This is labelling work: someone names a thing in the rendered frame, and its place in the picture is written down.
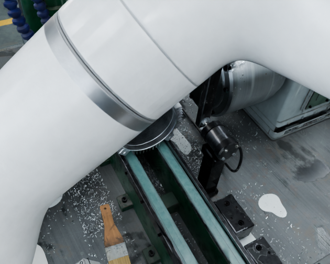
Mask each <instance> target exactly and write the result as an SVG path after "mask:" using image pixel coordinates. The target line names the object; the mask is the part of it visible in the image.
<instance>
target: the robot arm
mask: <svg viewBox="0 0 330 264"><path fill-rule="evenodd" d="M234 61H249V62H253V63H256V64H258V65H261V66H263V67H265V68H267V69H269V70H271V71H274V72H276V73H278V74H280V75H282V76H284V77H286V78H288V79H290V80H292V81H294V82H296V83H298V84H300V85H302V86H304V87H306V88H308V89H310V90H312V91H314V92H316V93H318V94H320V95H322V96H324V97H326V98H328V99H330V0H68V1H67V2H66V3H65V4H64V5H63V6H62V7H61V8H60V9H59V10H58V11H57V12H56V13H55V14H54V15H53V16H52V17H51V18H50V19H49V20H48V21H47V22H46V23H45V24H44V25H43V26H42V27H41V28H40V29H39V30H38V31H37V32H36V33H35V34H34V35H33V36H32V37H31V38H30V39H29V40H28V41H27V42H26V43H25V44H24V45H23V46H22V47H21V48H20V50H19V51H18V52H17V53H16V54H15V55H14V56H13V57H12V58H11V59H10V60H9V61H8V62H7V63H6V64H5V65H4V66H3V67H2V68H1V69H0V264H48V262H47V259H46V255H45V253H44V251H43V249H42V248H41V247H40V246H39V245H37V242H38V238H39V233H40V229H41V225H42V222H43V218H44V216H45V214H46V212H47V210H48V208H49V206H50V205H51V204H52V203H53V202H54V201H55V200H56V199H57V198H59V197H60V196H61V195H62V194H63V193H65V192H66V191H67V190H68V189H70V188H71V187H73V186H74V185H75V184H76V183H78V182H79V181H80V180H81V179H82V178H84V177H85V176H86V175H88V174H89V173H90V172H91V171H93V170H94V169H95V168H96V167H98V166H99V165H100V164H101V163H103V162H104V161H105V160H107V159H108V158H109V157H110V156H112V155H113V154H114V153H115V152H117V151H118V150H119V149H120V148H122V147H123V146H124V145H126V144H127V143H128V142H130V141H131V140H132V139H134V138H135V137H136V136H137V135H139V134H140V133H141V132H142V131H143V130H145V129H146V128H147V127H148V126H150V125H151V124H152V123H153V122H155V121H156V120H157V119H158V118H160V117H161V116H162V115H163V114H164V113H166V112H167V111H168V110H169V109H171V108H172V107H174V105H175V104H177V103H178V102H179V101H181V100H182V99H183V98H185V97H186V96H187V95H188V94H189V93H191V92H192V91H193V90H194V89H196V88H197V87H198V86H199V85H200V84H202V83H203V82H204V81H205V80H207V79H208V78H209V77H210V76H211V75H213V74H214V73H215V72H216V71H218V70H219V69H220V68H222V67H223V66H225V65H227V64H229V63H231V62H234Z"/></svg>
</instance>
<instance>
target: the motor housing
mask: <svg viewBox="0 0 330 264"><path fill-rule="evenodd" d="M182 112H183V110H182V106H181V105H180V103H179V102H178V103H177V104H176V105H175V106H174V107H172V108H171V109H169V110H168V111H167V112H166V113H164V114H163V115H162V116H161V117H160V118H158V119H157V120H156V121H155V122H153V123H152V124H151V125H150V126H148V127H147V128H146V129H145V130H143V131H142V132H141V133H140V134H139V135H137V136H136V137H135V138H134V139H132V140H131V141H130V142H128V143H127V144H126V145H124V146H123V147H122V148H124V149H126V150H129V151H132V153H133V155H134V154H135V152H136V154H138V151H139V153H140V154H141V151H142V152H143V153H144V150H145V151H146V152H147V150H148V149H149V151H150V149H151V148H152V149H153V148H154V146H155V147H157V144H158V145H159V146H160V142H162V141H163V140H164V139H165V138H167V137H168V135H169V134H170V133H171V132H172V131H173V129H176V128H178V125H180V122H181V119H182V118H181V117H182V114H183V113H182Z"/></svg>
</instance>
